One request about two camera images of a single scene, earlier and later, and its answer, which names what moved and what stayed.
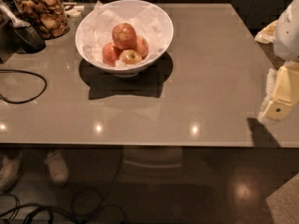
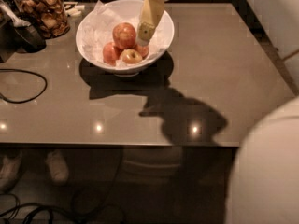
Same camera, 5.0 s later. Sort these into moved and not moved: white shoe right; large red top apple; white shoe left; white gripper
Moved: white gripper
Not moved: large red top apple; white shoe right; white shoe left
